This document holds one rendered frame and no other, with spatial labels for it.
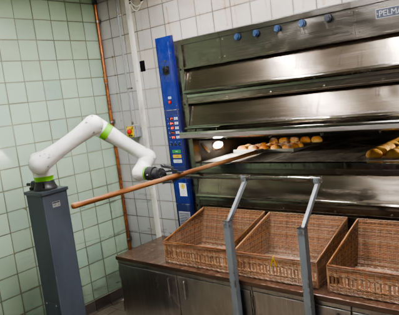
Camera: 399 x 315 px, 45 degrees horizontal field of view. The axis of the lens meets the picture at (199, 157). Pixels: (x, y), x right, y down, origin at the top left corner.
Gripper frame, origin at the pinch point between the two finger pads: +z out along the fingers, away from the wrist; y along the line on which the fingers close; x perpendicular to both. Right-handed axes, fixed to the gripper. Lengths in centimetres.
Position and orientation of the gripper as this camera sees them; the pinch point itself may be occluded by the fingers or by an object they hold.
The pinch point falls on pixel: (177, 175)
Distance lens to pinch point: 299.2
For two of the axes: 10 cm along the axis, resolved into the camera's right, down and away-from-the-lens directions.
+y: 0.9, 9.9, 1.4
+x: -6.3, 1.7, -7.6
